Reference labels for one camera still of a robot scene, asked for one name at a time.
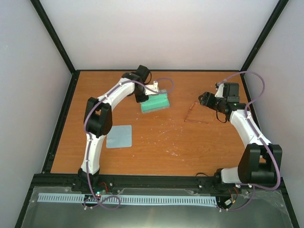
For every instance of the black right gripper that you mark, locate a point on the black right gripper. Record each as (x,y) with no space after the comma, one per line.
(206,99)

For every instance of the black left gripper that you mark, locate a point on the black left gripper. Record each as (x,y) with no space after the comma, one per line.
(138,99)

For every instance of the grey leather glasses case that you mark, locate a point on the grey leather glasses case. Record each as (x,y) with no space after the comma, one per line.
(156,102)

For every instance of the light blue cleaning cloth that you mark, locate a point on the light blue cleaning cloth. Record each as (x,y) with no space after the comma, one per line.
(120,136)

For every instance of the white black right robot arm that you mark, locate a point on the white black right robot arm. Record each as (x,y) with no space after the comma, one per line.
(260,162)

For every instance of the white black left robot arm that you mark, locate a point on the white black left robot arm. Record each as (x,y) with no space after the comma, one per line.
(98,119)

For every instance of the metal front plate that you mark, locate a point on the metal front plate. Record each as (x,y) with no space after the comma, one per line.
(243,209)

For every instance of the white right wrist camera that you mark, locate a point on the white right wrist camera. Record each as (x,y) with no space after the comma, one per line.
(219,90)

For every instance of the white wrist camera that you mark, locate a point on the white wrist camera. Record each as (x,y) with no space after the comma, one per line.
(219,90)
(152,89)

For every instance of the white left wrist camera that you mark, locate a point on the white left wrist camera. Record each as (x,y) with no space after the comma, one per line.
(152,89)

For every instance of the red thin-frame sunglasses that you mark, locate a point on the red thin-frame sunglasses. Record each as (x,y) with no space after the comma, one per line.
(196,114)

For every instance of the light blue slotted cable duct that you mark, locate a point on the light blue slotted cable duct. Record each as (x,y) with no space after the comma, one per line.
(133,200)

